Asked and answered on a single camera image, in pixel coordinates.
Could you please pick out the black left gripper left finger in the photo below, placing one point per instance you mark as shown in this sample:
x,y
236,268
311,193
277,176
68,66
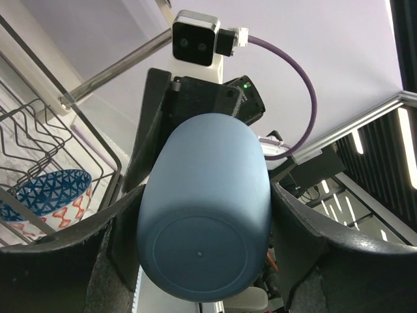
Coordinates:
x,y
91,266

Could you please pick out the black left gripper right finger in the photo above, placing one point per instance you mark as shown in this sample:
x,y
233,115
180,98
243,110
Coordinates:
x,y
325,266

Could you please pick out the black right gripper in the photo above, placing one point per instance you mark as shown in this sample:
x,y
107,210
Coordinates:
x,y
186,98

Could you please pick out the light blue plastic tumbler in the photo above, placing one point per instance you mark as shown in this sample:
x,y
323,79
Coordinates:
x,y
204,220

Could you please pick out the metal wire dish rack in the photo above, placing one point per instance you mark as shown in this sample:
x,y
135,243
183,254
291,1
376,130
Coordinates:
x,y
40,135

